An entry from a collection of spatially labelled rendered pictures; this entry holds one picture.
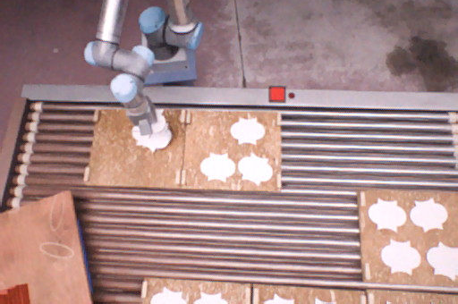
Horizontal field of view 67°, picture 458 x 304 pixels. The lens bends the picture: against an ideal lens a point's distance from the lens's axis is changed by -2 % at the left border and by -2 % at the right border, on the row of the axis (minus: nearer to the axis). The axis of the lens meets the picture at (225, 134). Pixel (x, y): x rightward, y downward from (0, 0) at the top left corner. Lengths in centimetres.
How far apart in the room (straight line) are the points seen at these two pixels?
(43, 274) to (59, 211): 23
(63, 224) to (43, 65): 189
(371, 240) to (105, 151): 115
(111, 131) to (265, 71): 143
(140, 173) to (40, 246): 46
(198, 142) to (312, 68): 146
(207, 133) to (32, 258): 83
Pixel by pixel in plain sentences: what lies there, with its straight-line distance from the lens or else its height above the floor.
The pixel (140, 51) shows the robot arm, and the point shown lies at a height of 142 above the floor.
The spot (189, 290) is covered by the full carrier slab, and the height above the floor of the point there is 94.
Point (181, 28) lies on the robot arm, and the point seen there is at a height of 122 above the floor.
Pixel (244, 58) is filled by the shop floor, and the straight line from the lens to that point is 276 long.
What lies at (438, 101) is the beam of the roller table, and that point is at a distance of 180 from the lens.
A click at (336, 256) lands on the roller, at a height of 92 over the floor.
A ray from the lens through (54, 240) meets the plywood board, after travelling 152.
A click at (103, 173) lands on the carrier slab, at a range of 159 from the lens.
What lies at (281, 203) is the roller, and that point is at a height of 92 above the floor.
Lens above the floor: 237
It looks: 71 degrees down
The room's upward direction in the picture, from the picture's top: 10 degrees counter-clockwise
